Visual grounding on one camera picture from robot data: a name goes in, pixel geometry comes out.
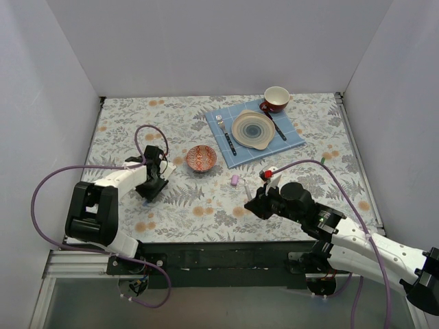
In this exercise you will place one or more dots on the red patterned small bowl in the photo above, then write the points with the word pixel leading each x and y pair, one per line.
pixel 201 158

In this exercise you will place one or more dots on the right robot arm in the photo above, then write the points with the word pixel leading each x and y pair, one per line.
pixel 344 245

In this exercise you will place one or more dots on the white marker pen blue tip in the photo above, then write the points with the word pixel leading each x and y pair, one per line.
pixel 248 192

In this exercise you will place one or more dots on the beige plate with blue rings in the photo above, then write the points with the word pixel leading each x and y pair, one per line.
pixel 252 129

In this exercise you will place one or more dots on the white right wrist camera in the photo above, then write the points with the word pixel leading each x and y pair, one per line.
pixel 270 178

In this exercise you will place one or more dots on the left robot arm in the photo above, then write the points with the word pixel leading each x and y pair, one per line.
pixel 93 215

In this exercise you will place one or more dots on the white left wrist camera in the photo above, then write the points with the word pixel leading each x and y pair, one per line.
pixel 166 169

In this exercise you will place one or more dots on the knife with dark handle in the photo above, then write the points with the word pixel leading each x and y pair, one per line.
pixel 278 130

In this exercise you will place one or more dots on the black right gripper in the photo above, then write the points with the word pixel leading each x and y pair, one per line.
pixel 260 202

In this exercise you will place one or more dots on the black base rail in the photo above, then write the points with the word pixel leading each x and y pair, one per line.
pixel 293 265

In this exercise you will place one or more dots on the purple pen cap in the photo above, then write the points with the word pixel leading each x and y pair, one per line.
pixel 234 180

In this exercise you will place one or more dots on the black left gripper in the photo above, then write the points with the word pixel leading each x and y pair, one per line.
pixel 151 186

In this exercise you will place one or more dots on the blue checked cloth napkin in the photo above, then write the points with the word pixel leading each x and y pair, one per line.
pixel 246 154

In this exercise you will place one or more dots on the fork with dark handle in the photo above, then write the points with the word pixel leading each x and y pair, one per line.
pixel 222 126

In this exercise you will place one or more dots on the floral tablecloth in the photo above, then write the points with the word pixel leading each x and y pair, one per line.
pixel 205 207

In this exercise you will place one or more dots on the red cup white inside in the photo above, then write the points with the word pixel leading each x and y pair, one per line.
pixel 276 99

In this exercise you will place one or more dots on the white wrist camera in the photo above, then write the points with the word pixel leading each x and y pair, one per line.
pixel 166 169
pixel 270 178

